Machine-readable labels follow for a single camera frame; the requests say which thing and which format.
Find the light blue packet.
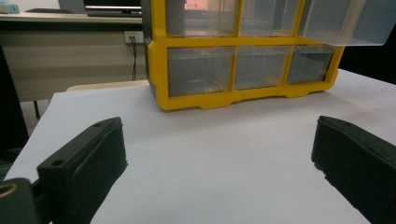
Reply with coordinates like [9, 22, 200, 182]
[0, 0, 21, 15]

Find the clear plastic drawer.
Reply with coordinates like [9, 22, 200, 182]
[167, 46, 235, 98]
[165, 0, 239, 38]
[240, 0, 303, 37]
[298, 0, 396, 47]
[234, 46, 292, 91]
[286, 45, 335, 85]

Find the black power cable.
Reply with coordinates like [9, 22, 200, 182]
[131, 36, 138, 81]

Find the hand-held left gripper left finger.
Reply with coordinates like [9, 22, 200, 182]
[36, 117, 129, 224]

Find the beige office desk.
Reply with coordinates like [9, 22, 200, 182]
[0, 11, 148, 103]

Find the white wall socket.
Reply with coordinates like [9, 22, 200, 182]
[124, 30, 145, 45]

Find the yellow drawer cabinet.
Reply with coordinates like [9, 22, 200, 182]
[141, 0, 346, 112]

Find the black monitor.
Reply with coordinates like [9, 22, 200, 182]
[82, 0, 143, 13]

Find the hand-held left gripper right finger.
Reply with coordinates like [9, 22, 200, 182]
[310, 115, 396, 224]

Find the beige side table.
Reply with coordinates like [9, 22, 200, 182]
[65, 79, 150, 92]

